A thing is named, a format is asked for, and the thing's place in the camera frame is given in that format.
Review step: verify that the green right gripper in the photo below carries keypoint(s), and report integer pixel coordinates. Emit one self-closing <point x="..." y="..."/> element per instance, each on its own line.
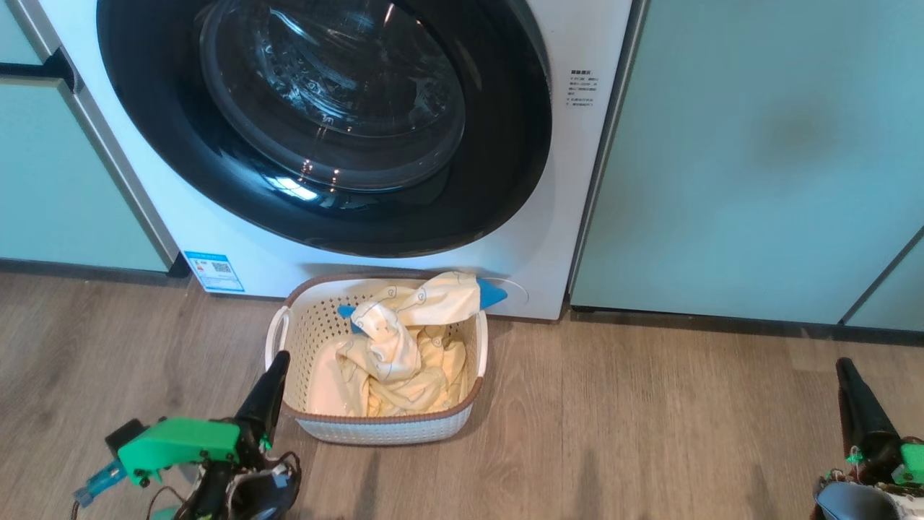
<point x="912" y="462"/>

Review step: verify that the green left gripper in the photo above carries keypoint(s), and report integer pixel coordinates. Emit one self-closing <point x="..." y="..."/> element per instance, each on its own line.
<point x="180" y="439"/>

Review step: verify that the pale yellow printed garment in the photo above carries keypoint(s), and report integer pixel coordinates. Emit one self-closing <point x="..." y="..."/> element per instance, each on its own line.
<point x="411" y="361"/>

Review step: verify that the grey washing machine door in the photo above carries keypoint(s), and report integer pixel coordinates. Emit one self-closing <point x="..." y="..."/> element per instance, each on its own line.
<point x="498" y="166"/>

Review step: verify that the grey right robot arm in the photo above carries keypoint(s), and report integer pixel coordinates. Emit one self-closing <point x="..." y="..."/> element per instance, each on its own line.
<point x="855" y="505"/>

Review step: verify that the white perforated basket brown rim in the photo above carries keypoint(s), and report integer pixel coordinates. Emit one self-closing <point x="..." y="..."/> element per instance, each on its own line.
<point x="382" y="430"/>

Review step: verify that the white front-load washing machine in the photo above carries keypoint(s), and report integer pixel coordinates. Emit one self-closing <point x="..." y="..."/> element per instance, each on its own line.
<point x="570" y="188"/>

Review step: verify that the blue energy label sticker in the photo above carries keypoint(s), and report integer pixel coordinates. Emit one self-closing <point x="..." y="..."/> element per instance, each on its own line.
<point x="214" y="271"/>

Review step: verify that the round drain filter cover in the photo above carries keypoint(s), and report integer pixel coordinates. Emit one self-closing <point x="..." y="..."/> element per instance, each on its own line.
<point x="516" y="292"/>

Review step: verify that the wide teal cabinet panel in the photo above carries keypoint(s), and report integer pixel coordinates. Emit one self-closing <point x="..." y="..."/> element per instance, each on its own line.
<point x="743" y="159"/>

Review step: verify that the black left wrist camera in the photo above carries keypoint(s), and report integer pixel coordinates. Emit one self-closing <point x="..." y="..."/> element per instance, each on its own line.
<point x="123" y="435"/>

